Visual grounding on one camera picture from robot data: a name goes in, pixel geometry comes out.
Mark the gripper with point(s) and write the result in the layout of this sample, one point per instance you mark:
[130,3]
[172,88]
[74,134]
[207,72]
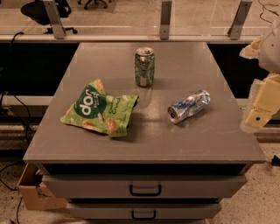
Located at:
[270,52]

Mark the green soda can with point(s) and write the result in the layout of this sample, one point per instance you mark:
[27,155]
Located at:
[144,66]

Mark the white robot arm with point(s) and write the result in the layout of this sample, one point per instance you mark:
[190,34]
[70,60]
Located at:
[266,49]

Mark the crushed blue soda can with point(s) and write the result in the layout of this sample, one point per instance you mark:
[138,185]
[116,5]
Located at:
[189,107]

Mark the green snack bag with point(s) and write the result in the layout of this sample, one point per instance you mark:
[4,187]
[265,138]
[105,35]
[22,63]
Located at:
[97,111]

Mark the upper grey drawer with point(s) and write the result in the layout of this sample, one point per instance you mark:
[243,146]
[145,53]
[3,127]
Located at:
[144,186]

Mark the grey drawer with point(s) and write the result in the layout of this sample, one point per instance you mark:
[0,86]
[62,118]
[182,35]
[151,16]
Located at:
[143,211]
[144,186]

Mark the lower grey drawer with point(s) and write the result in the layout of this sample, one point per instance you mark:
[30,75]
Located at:
[143,211]

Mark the cardboard box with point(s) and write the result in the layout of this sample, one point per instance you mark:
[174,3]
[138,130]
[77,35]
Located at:
[35,194]

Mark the black office chair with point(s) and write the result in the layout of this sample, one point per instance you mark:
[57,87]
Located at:
[37,12]

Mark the right metal bracket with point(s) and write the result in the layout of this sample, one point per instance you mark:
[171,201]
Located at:
[235,30]

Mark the metal bracket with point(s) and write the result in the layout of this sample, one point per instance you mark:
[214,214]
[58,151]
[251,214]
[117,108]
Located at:
[165,19]
[54,17]
[235,30]

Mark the middle metal bracket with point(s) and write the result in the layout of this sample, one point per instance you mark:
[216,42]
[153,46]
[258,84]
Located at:
[165,19]

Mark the left metal bracket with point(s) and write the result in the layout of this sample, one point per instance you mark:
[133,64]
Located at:
[54,17]

